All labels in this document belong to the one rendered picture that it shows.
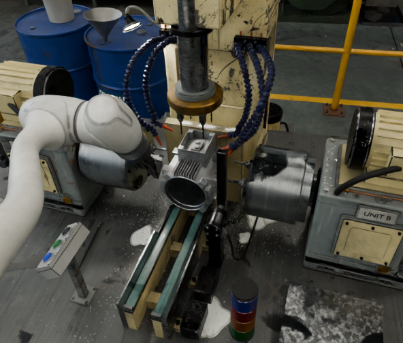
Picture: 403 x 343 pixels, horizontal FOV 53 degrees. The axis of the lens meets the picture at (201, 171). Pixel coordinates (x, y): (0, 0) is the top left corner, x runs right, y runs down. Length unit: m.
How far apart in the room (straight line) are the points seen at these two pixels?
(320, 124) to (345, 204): 2.35
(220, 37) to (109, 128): 0.65
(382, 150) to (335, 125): 2.39
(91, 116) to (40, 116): 0.13
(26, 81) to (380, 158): 1.15
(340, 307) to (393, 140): 0.50
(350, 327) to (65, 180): 1.08
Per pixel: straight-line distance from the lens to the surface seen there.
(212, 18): 1.16
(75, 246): 1.27
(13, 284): 1.60
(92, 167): 1.50
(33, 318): 1.50
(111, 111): 0.89
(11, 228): 0.67
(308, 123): 3.56
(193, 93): 1.27
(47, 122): 0.97
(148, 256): 1.37
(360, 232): 1.32
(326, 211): 1.29
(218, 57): 1.46
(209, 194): 1.37
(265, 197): 1.31
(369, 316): 1.32
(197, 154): 1.38
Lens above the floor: 2.01
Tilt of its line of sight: 42 degrees down
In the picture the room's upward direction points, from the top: 3 degrees counter-clockwise
